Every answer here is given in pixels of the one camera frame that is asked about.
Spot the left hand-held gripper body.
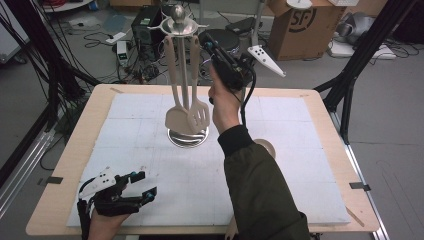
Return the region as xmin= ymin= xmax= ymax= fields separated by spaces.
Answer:
xmin=78 ymin=166 xmax=144 ymax=218

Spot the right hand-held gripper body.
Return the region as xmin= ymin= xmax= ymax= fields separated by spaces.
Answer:
xmin=211 ymin=44 xmax=287 ymax=91

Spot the beige slotted turner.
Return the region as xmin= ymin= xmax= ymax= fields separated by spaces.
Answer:
xmin=186 ymin=34 xmax=212 ymax=135

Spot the steel utensil stand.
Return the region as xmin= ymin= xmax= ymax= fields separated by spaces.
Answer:
xmin=148 ymin=3 xmax=210 ymax=149

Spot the beige solid spatula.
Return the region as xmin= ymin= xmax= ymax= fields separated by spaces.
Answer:
xmin=162 ymin=35 xmax=193 ymax=135

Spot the beige round skimmer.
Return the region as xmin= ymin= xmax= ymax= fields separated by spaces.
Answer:
xmin=224 ymin=138 xmax=277 ymax=240

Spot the person's left hand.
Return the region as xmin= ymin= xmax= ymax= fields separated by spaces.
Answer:
xmin=87 ymin=210 xmax=131 ymax=240

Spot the person's right hand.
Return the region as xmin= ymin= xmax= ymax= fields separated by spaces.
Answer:
xmin=207 ymin=64 xmax=244 ymax=135

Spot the black round stool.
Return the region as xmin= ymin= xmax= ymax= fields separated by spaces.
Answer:
xmin=198 ymin=28 xmax=242 ymax=58

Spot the white foam mat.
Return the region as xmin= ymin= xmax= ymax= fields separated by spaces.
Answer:
xmin=65 ymin=92 xmax=352 ymax=228

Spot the flat black bag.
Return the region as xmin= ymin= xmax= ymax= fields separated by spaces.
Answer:
xmin=225 ymin=16 xmax=258 ymax=35

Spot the grey pole stand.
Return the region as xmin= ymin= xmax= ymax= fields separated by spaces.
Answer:
xmin=250 ymin=0 xmax=268 ymax=62

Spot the brown cardboard box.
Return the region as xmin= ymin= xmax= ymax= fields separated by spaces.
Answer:
xmin=267 ymin=0 xmax=348 ymax=62

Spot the black tape piece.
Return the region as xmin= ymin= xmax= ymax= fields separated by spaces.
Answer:
xmin=348 ymin=181 xmax=372 ymax=192
xmin=36 ymin=175 xmax=64 ymax=186

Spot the black computer tower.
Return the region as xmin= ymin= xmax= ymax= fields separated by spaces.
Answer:
xmin=130 ymin=4 xmax=163 ymax=62

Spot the small white device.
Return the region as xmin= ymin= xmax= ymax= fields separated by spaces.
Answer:
xmin=116 ymin=40 xmax=130 ymax=67

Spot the white round disc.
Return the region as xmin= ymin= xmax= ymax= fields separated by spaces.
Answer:
xmin=286 ymin=0 xmax=313 ymax=10

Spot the white power strip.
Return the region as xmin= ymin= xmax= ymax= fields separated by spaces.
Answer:
xmin=105 ymin=31 xmax=128 ymax=46

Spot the grey bag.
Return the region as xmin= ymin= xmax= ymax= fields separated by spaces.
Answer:
xmin=335 ymin=12 xmax=377 ymax=46

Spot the round white table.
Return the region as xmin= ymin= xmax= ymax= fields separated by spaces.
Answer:
xmin=42 ymin=0 xmax=95 ymax=14

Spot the white flat board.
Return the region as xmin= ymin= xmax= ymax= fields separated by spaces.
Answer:
xmin=327 ymin=39 xmax=398 ymax=61

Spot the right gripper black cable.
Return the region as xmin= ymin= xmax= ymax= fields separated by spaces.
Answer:
xmin=239 ymin=67 xmax=257 ymax=128

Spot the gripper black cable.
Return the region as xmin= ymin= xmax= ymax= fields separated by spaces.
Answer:
xmin=239 ymin=67 xmax=257 ymax=128
xmin=76 ymin=179 xmax=98 ymax=240

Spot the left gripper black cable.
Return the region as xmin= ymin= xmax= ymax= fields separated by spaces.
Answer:
xmin=76 ymin=179 xmax=98 ymax=240

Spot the tangle of floor cables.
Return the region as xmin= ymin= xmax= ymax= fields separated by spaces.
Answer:
xmin=79 ymin=29 xmax=178 ymax=85

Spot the aluminium rail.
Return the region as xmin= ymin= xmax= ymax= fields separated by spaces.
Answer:
xmin=328 ymin=111 xmax=391 ymax=240
xmin=0 ymin=128 xmax=56 ymax=219

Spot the black metal frame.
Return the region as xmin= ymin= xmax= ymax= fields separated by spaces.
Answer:
xmin=314 ymin=0 xmax=419 ymax=145
xmin=0 ymin=0 xmax=101 ymax=188

